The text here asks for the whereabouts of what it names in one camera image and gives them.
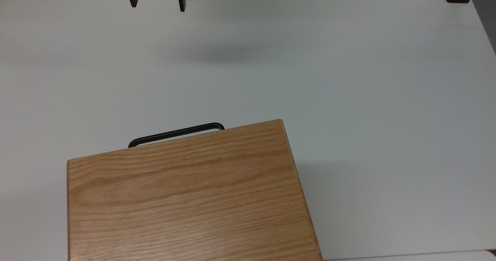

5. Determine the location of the oak wooden drawer cabinet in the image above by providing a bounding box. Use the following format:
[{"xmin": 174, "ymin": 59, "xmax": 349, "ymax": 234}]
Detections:
[{"xmin": 67, "ymin": 119, "xmax": 324, "ymax": 261}]

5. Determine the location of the white side table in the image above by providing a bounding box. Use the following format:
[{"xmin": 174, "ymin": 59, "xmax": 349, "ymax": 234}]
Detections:
[{"xmin": 324, "ymin": 249, "xmax": 496, "ymax": 261}]

